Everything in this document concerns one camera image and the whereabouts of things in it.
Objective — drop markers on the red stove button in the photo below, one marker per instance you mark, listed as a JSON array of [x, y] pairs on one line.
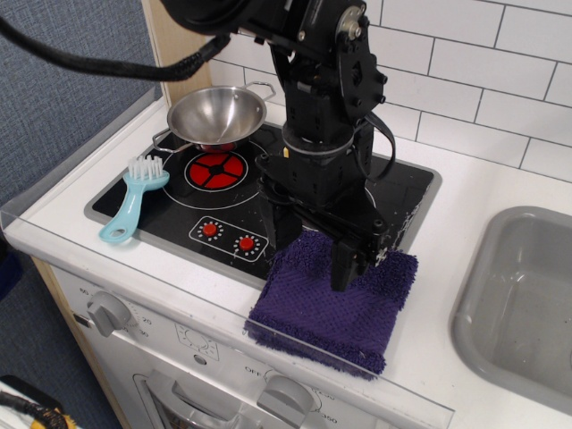
[[246, 244], [209, 230]]

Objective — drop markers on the white toy oven front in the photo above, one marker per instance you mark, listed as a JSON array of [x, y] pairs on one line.
[[162, 374]]

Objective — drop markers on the light blue dish brush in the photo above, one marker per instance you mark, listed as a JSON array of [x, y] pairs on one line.
[[144, 174]]

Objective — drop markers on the left red stove button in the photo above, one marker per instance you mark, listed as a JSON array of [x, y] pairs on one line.
[[209, 230]]

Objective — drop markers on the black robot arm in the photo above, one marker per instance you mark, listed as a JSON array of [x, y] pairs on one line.
[[331, 84]]

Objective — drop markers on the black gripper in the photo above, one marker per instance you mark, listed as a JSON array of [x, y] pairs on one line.
[[327, 191]]

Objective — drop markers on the yellow black object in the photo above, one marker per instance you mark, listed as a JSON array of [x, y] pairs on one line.
[[42, 417]]

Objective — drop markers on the grey oven knob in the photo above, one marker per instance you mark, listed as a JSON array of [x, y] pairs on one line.
[[107, 313], [287, 400]]

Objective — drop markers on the grey sink basin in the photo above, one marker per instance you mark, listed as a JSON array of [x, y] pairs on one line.
[[512, 324]]

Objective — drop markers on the right red stove button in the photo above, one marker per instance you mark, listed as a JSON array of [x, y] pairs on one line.
[[246, 244]]

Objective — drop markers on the left grey oven knob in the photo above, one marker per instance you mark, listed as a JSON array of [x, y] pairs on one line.
[[107, 313]]

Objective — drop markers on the right grey oven knob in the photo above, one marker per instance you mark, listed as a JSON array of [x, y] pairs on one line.
[[287, 400]]

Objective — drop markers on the purple folded towel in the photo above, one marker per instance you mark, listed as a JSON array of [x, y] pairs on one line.
[[299, 313]]

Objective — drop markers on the black toy stovetop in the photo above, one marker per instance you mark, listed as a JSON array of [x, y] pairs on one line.
[[222, 189]]

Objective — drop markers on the stainless steel bowl pot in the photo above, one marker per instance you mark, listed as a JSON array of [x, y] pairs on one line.
[[216, 119]]

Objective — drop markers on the light wooden side post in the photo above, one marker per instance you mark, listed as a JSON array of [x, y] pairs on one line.
[[170, 43]]

